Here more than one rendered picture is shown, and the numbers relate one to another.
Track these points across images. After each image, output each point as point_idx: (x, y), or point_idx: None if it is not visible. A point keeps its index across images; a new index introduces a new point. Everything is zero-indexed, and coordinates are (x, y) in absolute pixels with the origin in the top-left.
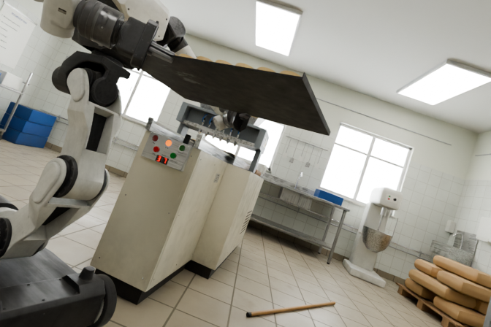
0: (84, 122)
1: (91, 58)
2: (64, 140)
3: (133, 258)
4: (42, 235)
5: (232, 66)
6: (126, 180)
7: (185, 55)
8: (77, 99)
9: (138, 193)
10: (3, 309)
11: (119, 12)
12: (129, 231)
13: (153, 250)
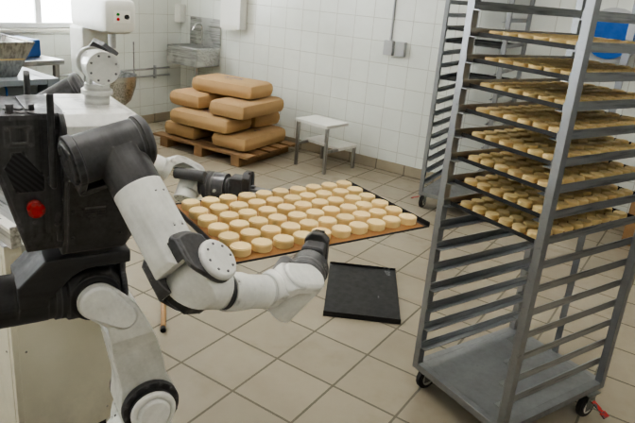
0: (152, 339)
1: (102, 262)
2: (118, 375)
3: (83, 401)
4: None
5: (384, 234)
6: (13, 335)
7: (329, 235)
8: (132, 324)
9: (46, 334)
10: None
11: (322, 256)
12: (60, 382)
13: (105, 372)
